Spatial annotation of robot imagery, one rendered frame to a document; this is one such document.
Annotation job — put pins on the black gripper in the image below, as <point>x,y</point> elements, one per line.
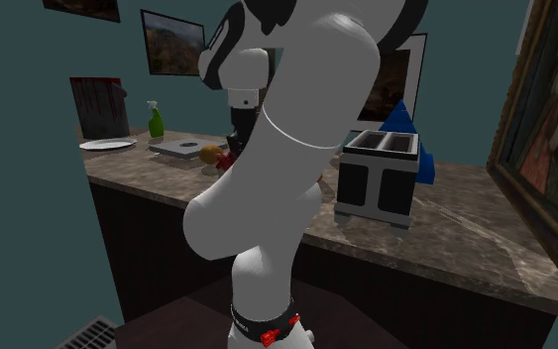
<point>243,122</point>

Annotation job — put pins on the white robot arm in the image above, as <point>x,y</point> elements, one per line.
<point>298,145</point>

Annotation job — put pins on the small red object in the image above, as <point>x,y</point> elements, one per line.
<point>224,162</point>

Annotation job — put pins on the orange round fruit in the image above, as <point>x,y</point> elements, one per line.
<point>209,153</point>

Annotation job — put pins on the flat grey kitchen scale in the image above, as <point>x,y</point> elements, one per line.
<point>182,147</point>

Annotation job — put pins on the green spray bottle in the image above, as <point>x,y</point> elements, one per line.
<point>156,123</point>

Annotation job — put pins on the white plate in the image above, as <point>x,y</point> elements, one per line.
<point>107,144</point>

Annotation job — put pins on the black and silver toaster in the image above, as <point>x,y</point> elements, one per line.
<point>375,186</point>

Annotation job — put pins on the blue pointed object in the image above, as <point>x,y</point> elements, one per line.
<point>404,121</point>

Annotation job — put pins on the dark robot stand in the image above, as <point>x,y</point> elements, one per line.
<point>172,324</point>

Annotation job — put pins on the grey floor vent grille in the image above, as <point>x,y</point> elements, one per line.
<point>90,334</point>

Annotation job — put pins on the gold-framed portrait painting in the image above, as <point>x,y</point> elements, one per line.
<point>544,135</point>

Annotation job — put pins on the framed landscape wall picture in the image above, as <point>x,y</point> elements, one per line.
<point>174,43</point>

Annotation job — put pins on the white-framed dark wall picture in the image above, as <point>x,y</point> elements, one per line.
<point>394,82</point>

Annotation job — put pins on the dark framed wall picture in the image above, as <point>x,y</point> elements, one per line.
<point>85,7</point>

